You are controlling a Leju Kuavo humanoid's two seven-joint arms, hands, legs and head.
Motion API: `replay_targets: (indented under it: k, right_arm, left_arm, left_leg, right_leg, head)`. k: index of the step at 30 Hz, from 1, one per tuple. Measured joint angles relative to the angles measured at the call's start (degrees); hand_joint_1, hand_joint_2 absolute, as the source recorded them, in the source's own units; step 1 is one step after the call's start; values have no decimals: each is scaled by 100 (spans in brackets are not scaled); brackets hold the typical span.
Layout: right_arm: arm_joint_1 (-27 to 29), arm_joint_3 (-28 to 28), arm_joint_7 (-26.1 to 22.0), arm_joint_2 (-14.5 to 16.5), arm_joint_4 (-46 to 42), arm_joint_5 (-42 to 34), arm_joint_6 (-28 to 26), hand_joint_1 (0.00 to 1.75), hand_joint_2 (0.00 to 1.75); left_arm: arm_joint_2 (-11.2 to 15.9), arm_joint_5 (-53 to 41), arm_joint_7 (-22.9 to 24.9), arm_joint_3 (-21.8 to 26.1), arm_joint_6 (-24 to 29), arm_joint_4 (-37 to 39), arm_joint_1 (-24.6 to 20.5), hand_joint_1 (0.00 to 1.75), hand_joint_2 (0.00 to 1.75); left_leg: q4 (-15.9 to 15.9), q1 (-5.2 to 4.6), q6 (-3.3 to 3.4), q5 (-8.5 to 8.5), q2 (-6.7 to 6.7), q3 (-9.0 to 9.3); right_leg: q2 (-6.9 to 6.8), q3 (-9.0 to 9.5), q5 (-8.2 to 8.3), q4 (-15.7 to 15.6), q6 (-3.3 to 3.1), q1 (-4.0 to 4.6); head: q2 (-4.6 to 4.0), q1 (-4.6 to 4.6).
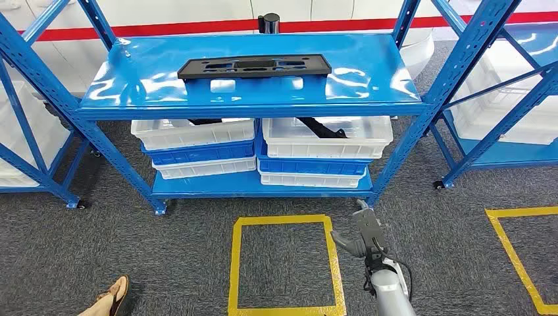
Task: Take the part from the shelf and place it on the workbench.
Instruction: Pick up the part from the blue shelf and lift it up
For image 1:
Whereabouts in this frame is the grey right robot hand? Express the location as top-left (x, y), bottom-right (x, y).
top-left (330, 198), bottom-right (390, 263)

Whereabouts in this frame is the black plastic license plate bracket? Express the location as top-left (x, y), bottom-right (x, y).
top-left (176, 54), bottom-right (332, 81)

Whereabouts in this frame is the blue plastic crate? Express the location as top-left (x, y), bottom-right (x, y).
top-left (140, 139), bottom-right (256, 167)
top-left (255, 130), bottom-right (374, 176)

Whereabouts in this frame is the yellow floor tape square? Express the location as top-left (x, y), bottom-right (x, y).
top-left (485, 206), bottom-right (558, 316)
top-left (227, 214), bottom-right (347, 316)

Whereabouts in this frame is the brown sandal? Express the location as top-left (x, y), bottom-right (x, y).
top-left (96, 275), bottom-right (131, 316)

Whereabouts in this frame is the person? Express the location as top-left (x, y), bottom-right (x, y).
top-left (77, 278), bottom-right (127, 316)

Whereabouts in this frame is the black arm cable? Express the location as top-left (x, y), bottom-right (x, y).
top-left (372, 237), bottom-right (414, 302)

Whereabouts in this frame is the black stanchion post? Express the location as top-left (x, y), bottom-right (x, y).
top-left (257, 13), bottom-right (281, 35)

